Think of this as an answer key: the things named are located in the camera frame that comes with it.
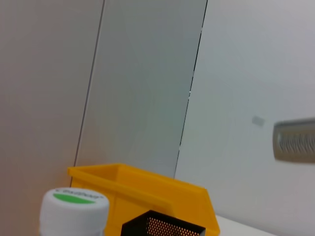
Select clear green-label water bottle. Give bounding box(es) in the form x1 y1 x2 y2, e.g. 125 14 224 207
39 188 110 236

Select yellow plastic bin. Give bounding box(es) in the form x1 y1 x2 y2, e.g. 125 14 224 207
67 163 221 236

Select black mesh pen holder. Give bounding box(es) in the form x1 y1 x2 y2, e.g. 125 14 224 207
121 209 206 236

